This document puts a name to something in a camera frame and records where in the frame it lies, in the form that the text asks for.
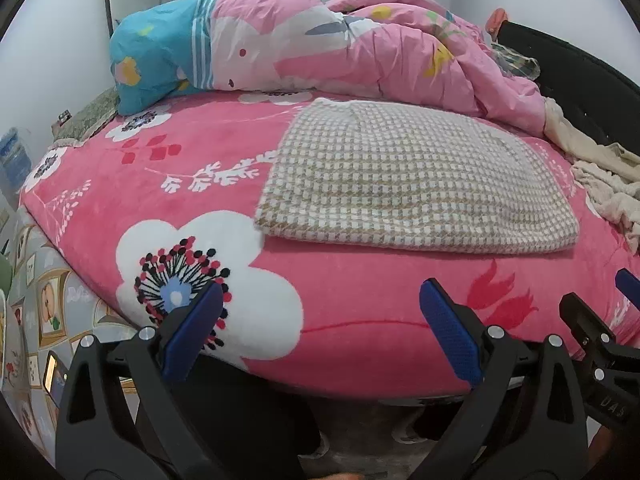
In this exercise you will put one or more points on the patterned crumpled cloth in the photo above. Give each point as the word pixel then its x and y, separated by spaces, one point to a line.
pixel 517 60

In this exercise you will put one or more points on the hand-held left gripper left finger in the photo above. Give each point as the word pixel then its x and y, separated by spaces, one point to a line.
pixel 195 335

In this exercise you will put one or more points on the green patterned mat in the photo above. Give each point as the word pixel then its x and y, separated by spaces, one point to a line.
pixel 87 116

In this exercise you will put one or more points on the grey cartoon print sheet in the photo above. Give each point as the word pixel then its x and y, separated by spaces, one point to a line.
pixel 45 270

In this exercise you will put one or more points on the cream crumpled clothes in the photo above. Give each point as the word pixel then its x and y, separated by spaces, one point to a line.
pixel 600 170

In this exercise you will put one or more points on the small dark object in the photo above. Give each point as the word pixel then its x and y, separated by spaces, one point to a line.
pixel 63 117

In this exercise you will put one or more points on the orange object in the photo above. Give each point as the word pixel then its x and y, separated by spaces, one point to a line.
pixel 496 20

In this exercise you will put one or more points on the beige white houndstooth jacket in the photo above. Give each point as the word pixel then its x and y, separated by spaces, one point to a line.
pixel 415 180

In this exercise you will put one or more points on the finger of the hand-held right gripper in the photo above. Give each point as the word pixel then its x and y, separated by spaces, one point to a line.
pixel 585 320
pixel 631 287

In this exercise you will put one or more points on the black smartphone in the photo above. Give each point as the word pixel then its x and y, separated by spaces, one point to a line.
pixel 54 377

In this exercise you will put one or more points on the pink and blue printed quilt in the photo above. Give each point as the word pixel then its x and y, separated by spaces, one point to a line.
pixel 325 50

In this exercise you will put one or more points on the black headboard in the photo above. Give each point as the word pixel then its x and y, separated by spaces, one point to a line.
pixel 585 70

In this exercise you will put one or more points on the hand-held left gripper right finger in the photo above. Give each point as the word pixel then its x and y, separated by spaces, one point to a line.
pixel 450 335

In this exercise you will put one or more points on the pink floral bed sheet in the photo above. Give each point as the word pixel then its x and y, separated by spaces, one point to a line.
pixel 200 270

